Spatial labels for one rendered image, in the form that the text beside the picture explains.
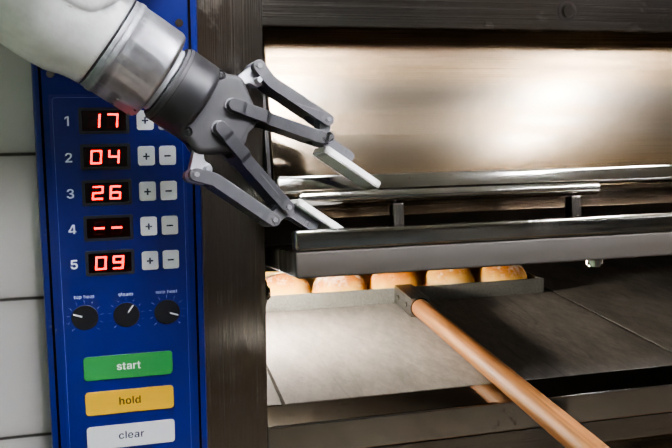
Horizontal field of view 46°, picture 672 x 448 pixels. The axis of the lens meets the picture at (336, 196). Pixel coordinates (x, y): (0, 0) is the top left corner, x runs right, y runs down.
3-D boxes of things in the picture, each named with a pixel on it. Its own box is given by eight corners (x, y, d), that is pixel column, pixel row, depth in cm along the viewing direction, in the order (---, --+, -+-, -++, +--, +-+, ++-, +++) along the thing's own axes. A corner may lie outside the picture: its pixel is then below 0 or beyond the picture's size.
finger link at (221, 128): (223, 116, 73) (212, 126, 72) (300, 207, 76) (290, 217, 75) (210, 122, 76) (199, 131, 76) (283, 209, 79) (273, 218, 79)
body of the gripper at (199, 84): (174, 50, 77) (252, 104, 80) (129, 123, 74) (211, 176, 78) (198, 32, 70) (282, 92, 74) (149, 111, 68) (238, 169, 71)
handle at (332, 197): (302, 249, 78) (299, 249, 79) (603, 233, 86) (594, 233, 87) (300, 190, 78) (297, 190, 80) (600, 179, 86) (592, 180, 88)
